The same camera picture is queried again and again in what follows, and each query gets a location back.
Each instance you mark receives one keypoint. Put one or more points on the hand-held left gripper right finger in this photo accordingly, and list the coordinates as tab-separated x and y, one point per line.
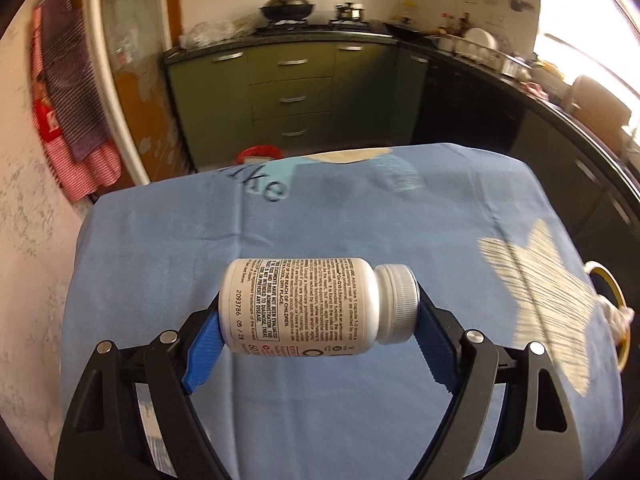
435	355

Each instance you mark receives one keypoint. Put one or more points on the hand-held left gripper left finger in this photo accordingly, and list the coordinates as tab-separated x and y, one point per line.
202	360

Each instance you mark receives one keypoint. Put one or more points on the white pill bottle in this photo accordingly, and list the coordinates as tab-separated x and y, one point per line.
300	305

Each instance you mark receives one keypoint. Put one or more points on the black bin with yellow rim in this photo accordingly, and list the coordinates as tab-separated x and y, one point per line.
609	292

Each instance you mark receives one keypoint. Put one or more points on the blue printed tablecloth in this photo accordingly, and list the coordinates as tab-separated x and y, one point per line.
350	220

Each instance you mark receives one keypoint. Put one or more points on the red checked apron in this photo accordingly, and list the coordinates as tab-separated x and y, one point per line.
95	175

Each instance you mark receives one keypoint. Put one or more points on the red round object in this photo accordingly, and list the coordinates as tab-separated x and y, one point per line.
260	152

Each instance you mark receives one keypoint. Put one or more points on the wooden cutting board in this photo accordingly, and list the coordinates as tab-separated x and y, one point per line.
600	102

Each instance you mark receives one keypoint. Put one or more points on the white dish rack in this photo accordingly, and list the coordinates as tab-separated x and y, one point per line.
472	52

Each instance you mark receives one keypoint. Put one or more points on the purple checked apron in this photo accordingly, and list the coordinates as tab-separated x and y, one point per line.
70	85

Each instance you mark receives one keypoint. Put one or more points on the glass sliding door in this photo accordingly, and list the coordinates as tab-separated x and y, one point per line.
140	60

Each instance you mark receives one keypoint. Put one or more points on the kitchen base cabinets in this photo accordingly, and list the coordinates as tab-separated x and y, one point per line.
295	65

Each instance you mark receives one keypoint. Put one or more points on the black kitchen countertop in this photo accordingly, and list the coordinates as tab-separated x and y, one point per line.
215	50

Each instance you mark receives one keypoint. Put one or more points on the white plate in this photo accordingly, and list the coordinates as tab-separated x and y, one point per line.
477	37

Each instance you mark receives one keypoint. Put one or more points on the crumpled plastic bags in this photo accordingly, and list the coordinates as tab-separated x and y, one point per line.
210	32

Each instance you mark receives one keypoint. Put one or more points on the black frying pan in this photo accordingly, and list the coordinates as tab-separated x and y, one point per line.
407	27

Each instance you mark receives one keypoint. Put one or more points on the gas stove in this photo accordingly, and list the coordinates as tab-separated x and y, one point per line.
310	25

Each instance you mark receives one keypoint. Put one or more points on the small dark pot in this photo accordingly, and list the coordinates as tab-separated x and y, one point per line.
348	12

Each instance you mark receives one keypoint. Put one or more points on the black wok with lid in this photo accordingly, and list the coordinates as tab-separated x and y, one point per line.
287	10

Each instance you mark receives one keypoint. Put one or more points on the bright window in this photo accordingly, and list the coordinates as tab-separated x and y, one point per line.
590	25

